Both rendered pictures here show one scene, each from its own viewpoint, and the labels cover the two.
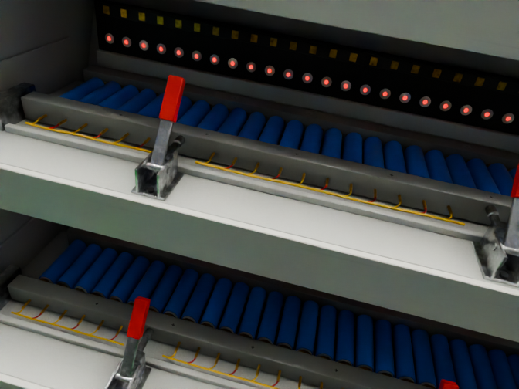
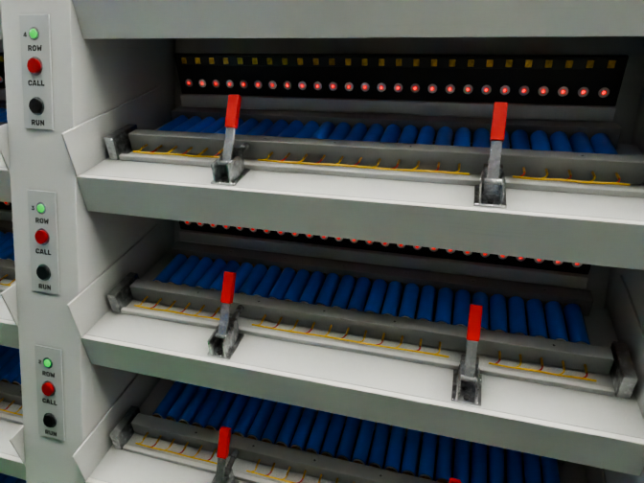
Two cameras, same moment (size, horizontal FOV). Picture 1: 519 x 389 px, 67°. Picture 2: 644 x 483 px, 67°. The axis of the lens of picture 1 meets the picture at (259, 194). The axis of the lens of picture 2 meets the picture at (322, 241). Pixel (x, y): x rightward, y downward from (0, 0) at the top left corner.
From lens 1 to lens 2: 0.26 m
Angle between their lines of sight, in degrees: 9
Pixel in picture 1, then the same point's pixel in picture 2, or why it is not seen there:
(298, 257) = (323, 393)
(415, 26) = (374, 234)
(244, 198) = (286, 351)
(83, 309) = (186, 438)
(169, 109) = (226, 295)
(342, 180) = (358, 328)
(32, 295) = (149, 429)
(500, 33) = (427, 235)
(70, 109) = (163, 291)
